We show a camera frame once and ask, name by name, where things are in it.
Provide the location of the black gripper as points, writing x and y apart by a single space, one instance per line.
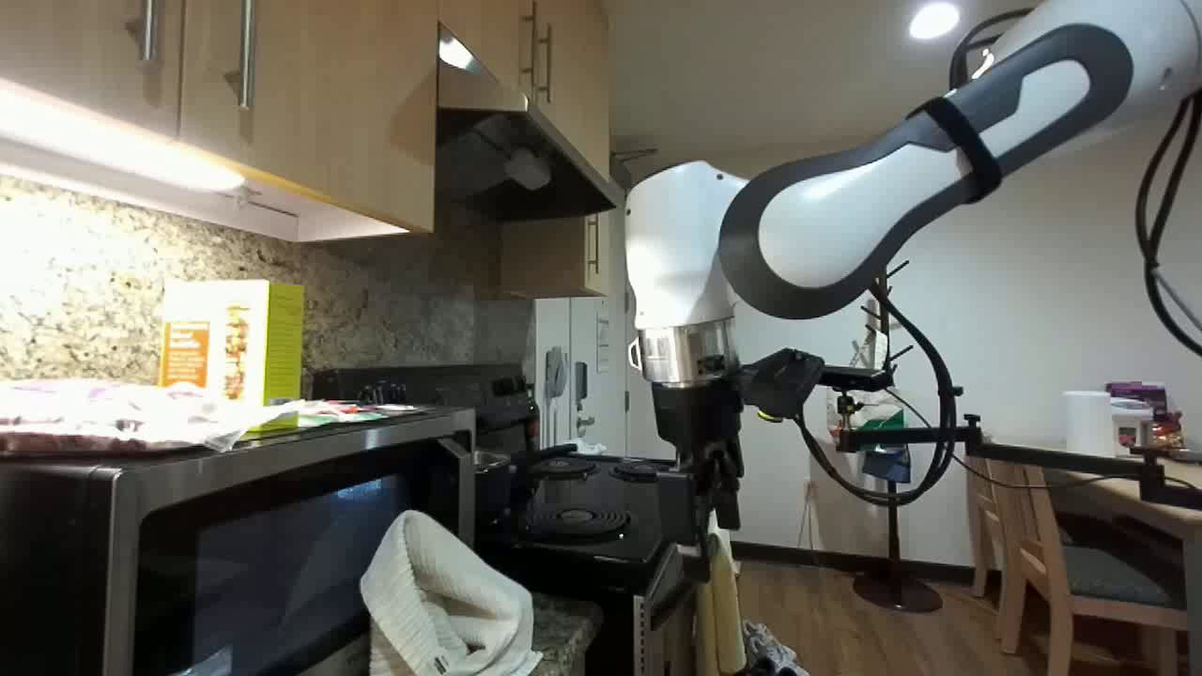
689 418

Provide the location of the white refrigerator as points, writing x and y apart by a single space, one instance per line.
586 375

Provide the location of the black horizontal boom bar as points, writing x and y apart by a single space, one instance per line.
1064 454

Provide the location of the dark range hood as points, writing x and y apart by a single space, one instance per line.
518 161

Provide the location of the wooden upper cabinets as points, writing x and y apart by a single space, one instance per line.
325 113

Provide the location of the round ceiling light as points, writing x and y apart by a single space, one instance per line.
931 21

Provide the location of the crumpled printed plastic bag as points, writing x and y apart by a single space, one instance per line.
153 418

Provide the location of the wooden dining table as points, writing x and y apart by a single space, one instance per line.
1167 512

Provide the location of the white ribbed towel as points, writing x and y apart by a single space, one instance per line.
436 602

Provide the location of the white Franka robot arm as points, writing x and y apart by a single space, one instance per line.
811 226

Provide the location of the wooden chair with cushion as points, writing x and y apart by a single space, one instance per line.
1102 575

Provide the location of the black tripod stand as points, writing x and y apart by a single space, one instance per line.
895 549

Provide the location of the yellow and green box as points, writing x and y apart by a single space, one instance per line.
229 340

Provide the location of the stainless steel microwave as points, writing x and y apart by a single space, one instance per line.
248 549

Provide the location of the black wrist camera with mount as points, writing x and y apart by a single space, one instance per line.
781 379

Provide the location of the wooden cabinet above hood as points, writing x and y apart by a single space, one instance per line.
570 60

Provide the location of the green and blue bag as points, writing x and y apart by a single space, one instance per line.
885 445

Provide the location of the black electric stove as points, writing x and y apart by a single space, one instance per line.
602 564

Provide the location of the white cylindrical container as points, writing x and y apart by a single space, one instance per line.
1092 420

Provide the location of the dark cooking pot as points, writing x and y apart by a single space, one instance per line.
570 499

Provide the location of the cream hanging dish towel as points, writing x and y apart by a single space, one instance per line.
722 602

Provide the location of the wooden cabinet above refrigerator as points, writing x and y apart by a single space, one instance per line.
548 255

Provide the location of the purple packaged item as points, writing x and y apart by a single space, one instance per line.
1147 406

